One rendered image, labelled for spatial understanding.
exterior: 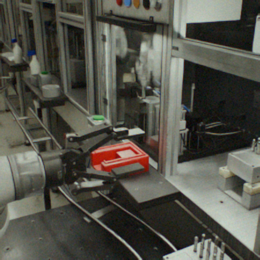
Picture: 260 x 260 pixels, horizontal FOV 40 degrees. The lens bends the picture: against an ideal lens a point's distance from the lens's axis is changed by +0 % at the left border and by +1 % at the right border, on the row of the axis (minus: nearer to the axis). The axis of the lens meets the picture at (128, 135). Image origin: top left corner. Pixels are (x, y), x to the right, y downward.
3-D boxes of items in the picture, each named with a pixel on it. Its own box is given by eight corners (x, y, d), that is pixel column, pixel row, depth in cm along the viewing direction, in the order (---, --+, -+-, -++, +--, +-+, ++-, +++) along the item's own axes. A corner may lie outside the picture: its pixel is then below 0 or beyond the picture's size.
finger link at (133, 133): (110, 136, 78) (110, 133, 78) (138, 130, 81) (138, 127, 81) (116, 141, 76) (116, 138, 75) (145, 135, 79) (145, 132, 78)
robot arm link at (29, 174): (12, 166, 64) (46, 159, 66) (4, 147, 72) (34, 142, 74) (18, 209, 68) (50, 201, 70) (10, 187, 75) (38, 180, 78)
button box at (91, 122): (87, 146, 134) (86, 116, 129) (107, 142, 137) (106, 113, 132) (96, 154, 127) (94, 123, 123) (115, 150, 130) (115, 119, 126)
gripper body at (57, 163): (47, 198, 70) (91, 187, 74) (43, 159, 67) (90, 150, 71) (38, 181, 77) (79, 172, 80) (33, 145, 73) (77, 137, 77)
